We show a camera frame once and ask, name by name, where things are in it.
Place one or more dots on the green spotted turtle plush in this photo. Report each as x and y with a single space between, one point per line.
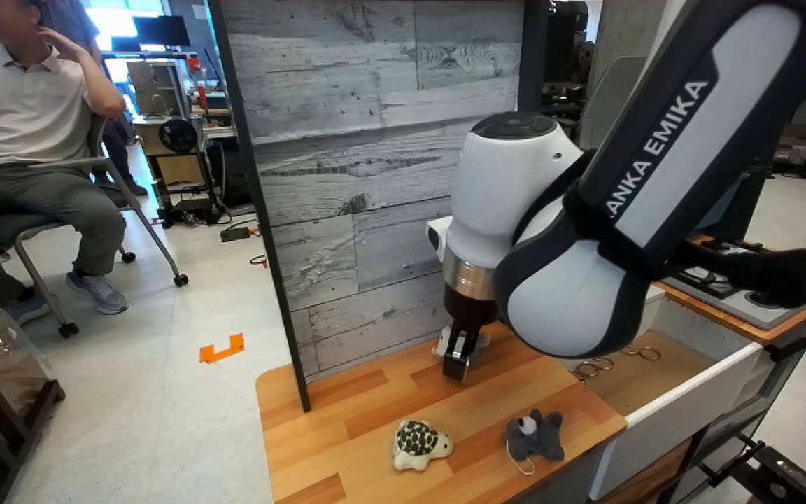
418 444

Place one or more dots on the grey wood backdrop panel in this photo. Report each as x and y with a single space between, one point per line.
350 115

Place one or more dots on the grey plush toy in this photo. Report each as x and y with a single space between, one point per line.
535 434

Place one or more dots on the seated person white shirt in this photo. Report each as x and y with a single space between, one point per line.
52 91

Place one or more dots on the orange floor tape marker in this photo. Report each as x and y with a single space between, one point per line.
214 353

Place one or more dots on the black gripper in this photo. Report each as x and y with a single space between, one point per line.
465 320

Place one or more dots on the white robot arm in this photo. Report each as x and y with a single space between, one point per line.
561 241

